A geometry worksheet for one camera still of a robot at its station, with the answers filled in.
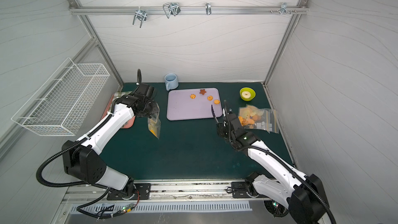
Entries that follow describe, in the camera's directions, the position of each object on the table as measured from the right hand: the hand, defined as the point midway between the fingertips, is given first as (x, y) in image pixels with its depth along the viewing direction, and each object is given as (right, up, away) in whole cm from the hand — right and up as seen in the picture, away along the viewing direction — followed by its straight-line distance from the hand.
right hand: (222, 122), depth 82 cm
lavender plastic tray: (-17, +9, +27) cm, 33 cm away
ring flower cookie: (-6, +13, +29) cm, 32 cm away
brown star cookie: (-11, +18, +33) cm, 39 cm away
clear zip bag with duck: (-38, -2, +3) cm, 38 cm away
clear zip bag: (+35, -2, +16) cm, 39 cm away
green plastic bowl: (+26, +18, +29) cm, 43 cm away
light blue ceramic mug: (-34, +26, +31) cm, 53 cm away
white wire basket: (-74, +10, -14) cm, 76 cm away
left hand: (-38, +7, +1) cm, 38 cm away
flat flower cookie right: (-1, +11, +26) cm, 28 cm away
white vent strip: (-30, -37, -12) cm, 49 cm away
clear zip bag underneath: (+21, +1, +16) cm, 27 cm away
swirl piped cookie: (-18, +15, +29) cm, 37 cm away
